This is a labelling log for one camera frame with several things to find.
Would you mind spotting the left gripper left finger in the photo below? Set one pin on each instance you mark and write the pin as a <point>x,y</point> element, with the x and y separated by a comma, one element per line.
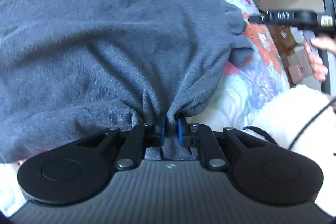
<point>141,137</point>

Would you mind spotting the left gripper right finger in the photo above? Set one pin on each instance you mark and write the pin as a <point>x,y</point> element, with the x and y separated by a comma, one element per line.
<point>202,137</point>

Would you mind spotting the grey polo shirt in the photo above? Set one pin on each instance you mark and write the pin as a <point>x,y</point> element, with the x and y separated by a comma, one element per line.
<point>110,56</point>

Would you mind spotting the person's right hand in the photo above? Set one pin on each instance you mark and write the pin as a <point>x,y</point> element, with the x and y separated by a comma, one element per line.
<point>320,71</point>

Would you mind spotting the floral quilt bedspread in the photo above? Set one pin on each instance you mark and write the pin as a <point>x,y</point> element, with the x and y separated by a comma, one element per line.
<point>252,77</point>

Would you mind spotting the white fluffy garment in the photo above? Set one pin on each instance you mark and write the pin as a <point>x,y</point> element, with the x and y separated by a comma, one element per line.
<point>303,120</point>

